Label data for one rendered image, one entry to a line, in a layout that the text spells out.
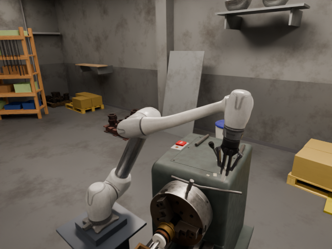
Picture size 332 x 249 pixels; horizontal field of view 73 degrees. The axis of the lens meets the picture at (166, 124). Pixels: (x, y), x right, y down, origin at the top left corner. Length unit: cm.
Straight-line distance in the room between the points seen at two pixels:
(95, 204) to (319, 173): 286
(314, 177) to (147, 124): 284
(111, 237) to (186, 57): 399
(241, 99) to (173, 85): 417
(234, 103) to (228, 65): 390
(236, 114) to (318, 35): 353
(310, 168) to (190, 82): 265
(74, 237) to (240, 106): 134
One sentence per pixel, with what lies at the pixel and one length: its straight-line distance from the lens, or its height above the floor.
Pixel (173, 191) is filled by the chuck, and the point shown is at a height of 124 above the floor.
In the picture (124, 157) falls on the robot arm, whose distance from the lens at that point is 152.
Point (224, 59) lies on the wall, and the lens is 488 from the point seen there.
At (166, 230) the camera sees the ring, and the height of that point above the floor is 112.
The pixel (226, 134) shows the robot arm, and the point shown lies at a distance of 102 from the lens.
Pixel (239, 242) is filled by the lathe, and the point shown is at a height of 54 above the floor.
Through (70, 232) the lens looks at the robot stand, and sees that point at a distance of 180.
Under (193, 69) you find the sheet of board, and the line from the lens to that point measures 482.
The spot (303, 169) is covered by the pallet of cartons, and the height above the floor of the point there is 30.
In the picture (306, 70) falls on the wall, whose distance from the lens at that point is 444.
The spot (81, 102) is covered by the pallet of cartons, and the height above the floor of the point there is 34.
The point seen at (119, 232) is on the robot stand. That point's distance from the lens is 170.
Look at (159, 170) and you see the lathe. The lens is 137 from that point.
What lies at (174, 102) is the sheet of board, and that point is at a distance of 504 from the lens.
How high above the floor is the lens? 193
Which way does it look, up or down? 20 degrees down
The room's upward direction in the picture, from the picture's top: 1 degrees counter-clockwise
